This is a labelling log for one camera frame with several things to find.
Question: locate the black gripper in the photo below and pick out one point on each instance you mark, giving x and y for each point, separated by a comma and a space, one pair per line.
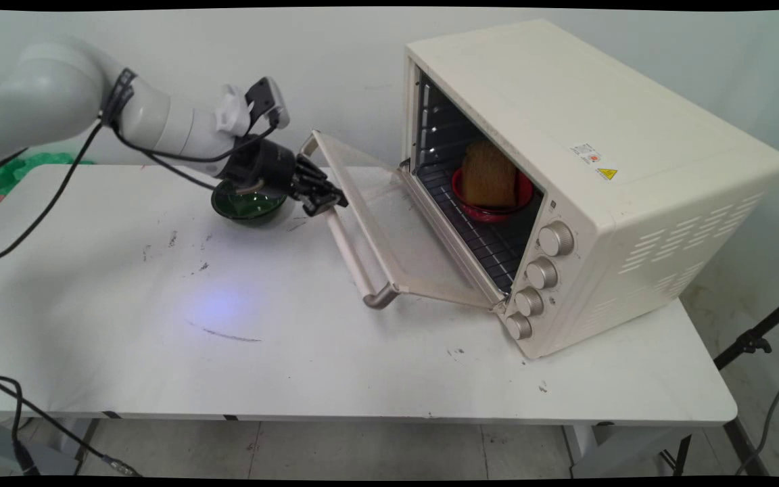
264, 166

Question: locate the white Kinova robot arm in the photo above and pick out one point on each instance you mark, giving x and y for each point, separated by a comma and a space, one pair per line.
58, 95

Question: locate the dark green bowl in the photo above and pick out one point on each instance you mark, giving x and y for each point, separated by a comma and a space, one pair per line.
249, 208

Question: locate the brown toast slice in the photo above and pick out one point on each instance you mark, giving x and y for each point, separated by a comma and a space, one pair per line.
489, 174

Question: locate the red bowl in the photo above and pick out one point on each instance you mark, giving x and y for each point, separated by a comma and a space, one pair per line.
491, 212

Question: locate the large silver oven knob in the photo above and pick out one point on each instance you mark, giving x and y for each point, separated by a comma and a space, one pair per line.
556, 238

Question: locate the white label sticker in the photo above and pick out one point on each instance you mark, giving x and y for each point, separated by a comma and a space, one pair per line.
585, 153

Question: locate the yellow warning sticker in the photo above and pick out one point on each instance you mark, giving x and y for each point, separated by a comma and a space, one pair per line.
607, 173

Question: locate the green plastic object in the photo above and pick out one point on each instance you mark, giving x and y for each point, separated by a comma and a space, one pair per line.
7, 172

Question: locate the cream toaster oven body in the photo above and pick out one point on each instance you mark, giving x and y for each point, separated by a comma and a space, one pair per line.
633, 169

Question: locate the grey table leg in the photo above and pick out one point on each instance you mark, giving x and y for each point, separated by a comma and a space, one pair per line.
86, 443

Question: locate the black tripod stand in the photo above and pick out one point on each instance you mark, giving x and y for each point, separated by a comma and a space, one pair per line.
751, 341

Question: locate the black table leg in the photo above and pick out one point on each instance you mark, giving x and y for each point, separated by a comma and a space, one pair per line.
744, 446

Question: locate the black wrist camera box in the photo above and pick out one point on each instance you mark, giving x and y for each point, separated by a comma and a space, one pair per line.
268, 101

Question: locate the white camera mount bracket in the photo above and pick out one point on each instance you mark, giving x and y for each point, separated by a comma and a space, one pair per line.
232, 111

